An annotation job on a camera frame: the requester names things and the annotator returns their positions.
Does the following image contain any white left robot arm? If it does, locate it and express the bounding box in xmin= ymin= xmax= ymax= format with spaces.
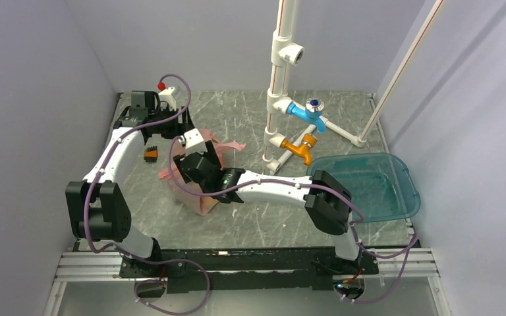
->
xmin=65 ymin=87 xmax=194 ymax=277

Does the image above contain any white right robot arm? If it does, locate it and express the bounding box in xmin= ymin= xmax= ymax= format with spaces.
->
xmin=173 ymin=153 xmax=362 ymax=273

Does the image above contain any small orange black brush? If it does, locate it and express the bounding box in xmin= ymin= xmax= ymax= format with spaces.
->
xmin=143 ymin=146 xmax=159 ymax=163

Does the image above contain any white PVC pipe stand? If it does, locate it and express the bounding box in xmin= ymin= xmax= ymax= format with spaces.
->
xmin=262 ymin=1 xmax=364 ymax=175

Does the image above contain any orange plastic faucet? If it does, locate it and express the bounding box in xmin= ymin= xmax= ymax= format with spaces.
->
xmin=279 ymin=134 xmax=318 ymax=166

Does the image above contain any blue plastic faucet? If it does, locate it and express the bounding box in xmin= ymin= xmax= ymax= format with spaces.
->
xmin=286 ymin=99 xmax=327 ymax=133

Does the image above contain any teal plastic basin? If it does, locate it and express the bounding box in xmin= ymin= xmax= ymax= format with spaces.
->
xmin=306 ymin=152 xmax=421 ymax=223

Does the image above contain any white slanted pole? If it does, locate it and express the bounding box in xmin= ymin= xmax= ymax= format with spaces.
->
xmin=357 ymin=1 xmax=443 ymax=144

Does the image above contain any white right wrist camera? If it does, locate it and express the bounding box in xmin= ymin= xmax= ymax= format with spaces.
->
xmin=179 ymin=128 xmax=208 ymax=156

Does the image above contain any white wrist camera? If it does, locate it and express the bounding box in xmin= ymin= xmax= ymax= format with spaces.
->
xmin=157 ymin=82 xmax=182 ymax=111
xmin=179 ymin=128 xmax=208 ymax=156

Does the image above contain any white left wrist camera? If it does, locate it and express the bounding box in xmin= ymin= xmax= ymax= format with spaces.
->
xmin=157 ymin=82 xmax=182 ymax=111

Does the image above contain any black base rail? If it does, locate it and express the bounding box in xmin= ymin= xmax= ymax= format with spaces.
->
xmin=119 ymin=246 xmax=379 ymax=294

